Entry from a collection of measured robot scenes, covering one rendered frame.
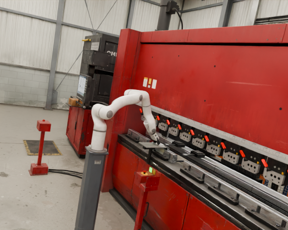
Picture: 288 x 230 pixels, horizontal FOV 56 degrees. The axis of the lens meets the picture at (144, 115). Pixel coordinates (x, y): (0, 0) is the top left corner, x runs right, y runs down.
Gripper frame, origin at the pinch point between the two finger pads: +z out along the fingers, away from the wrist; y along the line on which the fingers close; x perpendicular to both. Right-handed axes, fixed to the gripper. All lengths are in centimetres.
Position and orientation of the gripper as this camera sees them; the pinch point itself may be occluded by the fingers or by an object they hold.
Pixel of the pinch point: (157, 142)
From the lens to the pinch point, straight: 312.4
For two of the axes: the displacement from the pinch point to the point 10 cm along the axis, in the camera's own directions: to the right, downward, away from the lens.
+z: 3.7, 7.7, 5.1
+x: -7.2, 5.9, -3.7
